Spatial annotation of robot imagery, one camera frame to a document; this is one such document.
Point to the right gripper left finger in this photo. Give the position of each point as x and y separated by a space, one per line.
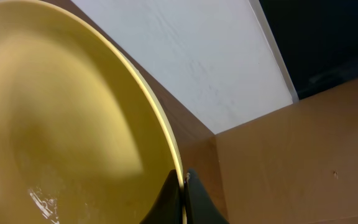
167 208

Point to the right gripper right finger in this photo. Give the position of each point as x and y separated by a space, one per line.
199 207

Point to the yellow plate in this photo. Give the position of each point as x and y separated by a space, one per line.
83 138

